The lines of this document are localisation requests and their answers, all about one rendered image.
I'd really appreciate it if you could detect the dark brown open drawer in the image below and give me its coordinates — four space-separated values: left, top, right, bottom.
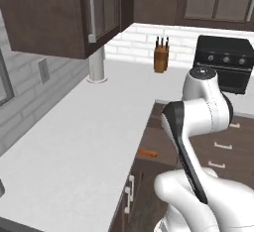
108 100 187 232

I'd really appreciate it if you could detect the brown wooden knife block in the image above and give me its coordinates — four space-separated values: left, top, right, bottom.
153 36 171 74

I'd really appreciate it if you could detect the dark brown drawer front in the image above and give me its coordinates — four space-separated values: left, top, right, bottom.
227 113 254 142
195 152 254 190
190 132 254 167

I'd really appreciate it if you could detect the white paper towel roll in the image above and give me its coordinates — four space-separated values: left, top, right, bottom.
85 45 109 84

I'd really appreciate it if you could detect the dark brown cupboard door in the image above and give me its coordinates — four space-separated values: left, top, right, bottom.
78 0 122 58

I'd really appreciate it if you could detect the black toaster oven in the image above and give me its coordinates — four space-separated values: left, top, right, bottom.
192 35 254 95

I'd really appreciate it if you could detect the orange handled knife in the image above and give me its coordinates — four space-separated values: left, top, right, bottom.
136 148 159 159

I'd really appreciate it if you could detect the white open drawer handle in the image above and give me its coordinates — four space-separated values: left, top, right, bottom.
123 174 136 215

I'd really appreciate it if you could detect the grey wall socket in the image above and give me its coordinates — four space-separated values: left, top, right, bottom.
37 57 52 85

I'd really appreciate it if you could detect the silver cupboard door handle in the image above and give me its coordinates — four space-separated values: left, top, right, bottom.
83 0 98 44

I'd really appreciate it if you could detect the grey window frame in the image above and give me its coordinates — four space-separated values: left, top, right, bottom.
0 49 16 107

